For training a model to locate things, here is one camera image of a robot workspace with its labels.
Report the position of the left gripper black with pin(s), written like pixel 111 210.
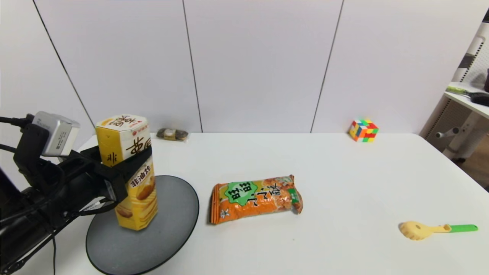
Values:
pixel 111 182

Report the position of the yellow potato chip box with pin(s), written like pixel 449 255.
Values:
pixel 137 206

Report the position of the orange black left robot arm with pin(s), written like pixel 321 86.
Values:
pixel 19 225

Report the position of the gray round plate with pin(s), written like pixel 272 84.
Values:
pixel 168 229

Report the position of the small wrapped cookie pack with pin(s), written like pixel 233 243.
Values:
pixel 172 134

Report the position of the orange snack bag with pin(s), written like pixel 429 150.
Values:
pixel 256 200

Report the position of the colourful puzzle cube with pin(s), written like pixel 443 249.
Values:
pixel 363 130

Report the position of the green tool on shelf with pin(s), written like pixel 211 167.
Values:
pixel 458 91

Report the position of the white desk stand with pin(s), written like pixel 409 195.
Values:
pixel 468 137

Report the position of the white shelf board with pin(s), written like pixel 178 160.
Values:
pixel 470 101

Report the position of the black tool on shelf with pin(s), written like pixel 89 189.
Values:
pixel 480 98

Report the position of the white perforated panel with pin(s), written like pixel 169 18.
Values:
pixel 475 57

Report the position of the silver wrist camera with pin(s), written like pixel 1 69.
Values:
pixel 57 133

